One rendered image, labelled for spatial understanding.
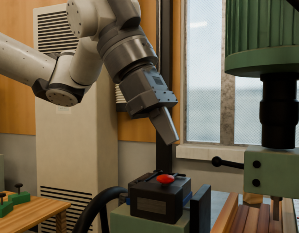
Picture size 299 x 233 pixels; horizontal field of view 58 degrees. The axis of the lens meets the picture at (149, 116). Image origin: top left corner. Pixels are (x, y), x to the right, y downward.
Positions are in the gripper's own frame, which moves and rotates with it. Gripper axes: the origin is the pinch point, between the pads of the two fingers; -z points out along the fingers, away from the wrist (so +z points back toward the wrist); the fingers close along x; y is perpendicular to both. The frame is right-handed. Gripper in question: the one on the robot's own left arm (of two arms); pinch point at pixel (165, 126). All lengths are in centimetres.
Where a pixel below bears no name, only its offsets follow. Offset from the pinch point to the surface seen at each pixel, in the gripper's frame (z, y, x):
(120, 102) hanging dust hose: 41, -64, -111
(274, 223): -23.0, 6.2, -8.6
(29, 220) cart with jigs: -1, -114, -56
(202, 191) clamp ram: -12.5, -0.9, -3.7
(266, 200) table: -25.5, 2.6, -31.2
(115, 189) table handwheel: -5.8, -21.7, -9.3
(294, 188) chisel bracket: -17.6, 12.4, -4.3
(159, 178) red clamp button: -7.2, -4.6, 1.3
